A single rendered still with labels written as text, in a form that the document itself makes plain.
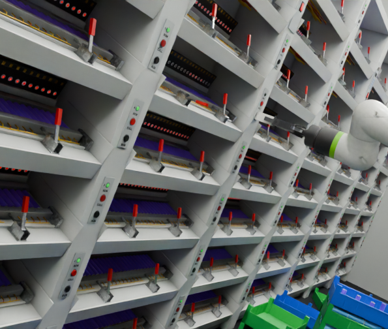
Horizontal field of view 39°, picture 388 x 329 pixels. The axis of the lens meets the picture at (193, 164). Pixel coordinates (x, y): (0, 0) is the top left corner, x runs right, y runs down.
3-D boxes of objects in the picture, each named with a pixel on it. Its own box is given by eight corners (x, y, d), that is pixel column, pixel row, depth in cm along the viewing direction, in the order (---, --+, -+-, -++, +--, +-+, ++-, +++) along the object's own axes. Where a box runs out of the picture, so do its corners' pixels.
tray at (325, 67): (326, 83, 249) (346, 58, 246) (287, 42, 195) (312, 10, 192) (293, 59, 257) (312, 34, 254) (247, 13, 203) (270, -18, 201)
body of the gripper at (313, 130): (311, 147, 178) (285, 137, 182) (317, 150, 186) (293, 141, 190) (320, 125, 178) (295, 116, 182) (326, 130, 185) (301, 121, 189)
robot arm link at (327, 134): (344, 131, 183) (338, 126, 175) (330, 163, 184) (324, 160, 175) (327, 125, 185) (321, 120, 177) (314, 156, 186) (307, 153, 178)
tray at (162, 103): (235, 142, 190) (252, 121, 188) (143, 108, 136) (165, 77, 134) (196, 109, 198) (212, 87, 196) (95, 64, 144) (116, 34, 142)
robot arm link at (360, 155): (366, 181, 172) (377, 167, 180) (376, 146, 165) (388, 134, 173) (325, 165, 178) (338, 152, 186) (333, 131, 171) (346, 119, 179)
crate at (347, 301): (396, 322, 228) (404, 305, 228) (404, 337, 209) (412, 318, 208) (328, 291, 235) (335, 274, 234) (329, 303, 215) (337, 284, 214)
